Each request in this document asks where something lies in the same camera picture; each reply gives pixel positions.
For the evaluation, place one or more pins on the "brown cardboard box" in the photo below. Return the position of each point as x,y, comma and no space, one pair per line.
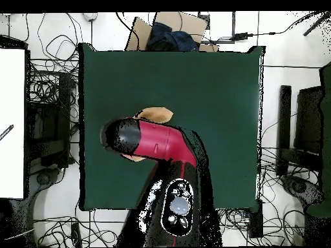
191,24

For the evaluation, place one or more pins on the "black power strip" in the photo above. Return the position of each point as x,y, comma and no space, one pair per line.
76,233

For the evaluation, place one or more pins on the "dark green table cloth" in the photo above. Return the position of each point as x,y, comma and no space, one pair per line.
129,77

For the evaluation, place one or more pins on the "blue jeans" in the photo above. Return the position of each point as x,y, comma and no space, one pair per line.
178,38

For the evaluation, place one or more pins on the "black box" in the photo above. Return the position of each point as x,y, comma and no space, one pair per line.
256,222

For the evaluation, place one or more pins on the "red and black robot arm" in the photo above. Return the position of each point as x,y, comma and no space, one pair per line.
160,139

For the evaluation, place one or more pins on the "orange terry towel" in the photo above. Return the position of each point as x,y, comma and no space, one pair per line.
157,115

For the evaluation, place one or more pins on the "black power adapter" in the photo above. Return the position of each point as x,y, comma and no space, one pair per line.
241,36

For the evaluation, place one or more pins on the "small dark strip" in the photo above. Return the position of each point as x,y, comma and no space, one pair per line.
6,132

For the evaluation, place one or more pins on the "black upright post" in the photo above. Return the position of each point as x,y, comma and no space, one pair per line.
284,116

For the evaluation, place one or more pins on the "spare dark green cloth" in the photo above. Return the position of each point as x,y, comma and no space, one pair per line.
327,116

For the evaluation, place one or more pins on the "white round device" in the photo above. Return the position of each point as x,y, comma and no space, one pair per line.
90,16

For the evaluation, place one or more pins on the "thin black metal frame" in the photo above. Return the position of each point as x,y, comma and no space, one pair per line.
233,23

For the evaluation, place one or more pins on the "white panel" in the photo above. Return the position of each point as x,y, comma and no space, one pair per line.
13,90

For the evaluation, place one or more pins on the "black stand base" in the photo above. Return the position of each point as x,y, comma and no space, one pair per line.
42,178
297,187

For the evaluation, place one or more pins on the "black tripod leg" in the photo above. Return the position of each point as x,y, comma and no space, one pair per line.
316,24

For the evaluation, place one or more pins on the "black equipment rack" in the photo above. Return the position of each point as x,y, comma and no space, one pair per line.
46,124

